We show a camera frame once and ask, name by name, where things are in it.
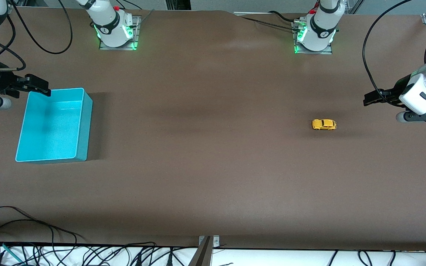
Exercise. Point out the black power plug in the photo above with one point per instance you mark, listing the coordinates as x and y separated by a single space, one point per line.
169 260
138 260

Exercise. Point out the grey metal pole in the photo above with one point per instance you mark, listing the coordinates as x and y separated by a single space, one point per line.
202 255

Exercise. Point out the silver metal edge strip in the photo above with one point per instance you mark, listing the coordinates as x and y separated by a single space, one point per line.
257 14

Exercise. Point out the yellow beetle toy car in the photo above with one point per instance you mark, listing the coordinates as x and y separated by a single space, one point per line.
324 124

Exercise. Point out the small metal table bracket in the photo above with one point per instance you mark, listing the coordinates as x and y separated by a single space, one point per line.
216 242

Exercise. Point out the turquoise plastic storage bin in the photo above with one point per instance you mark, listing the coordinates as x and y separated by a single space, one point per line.
50 129

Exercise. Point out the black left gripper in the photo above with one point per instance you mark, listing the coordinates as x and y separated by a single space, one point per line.
393 92

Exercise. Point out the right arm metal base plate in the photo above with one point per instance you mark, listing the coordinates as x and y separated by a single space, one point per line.
117 48

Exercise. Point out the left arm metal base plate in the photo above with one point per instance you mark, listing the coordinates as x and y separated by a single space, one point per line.
316 53

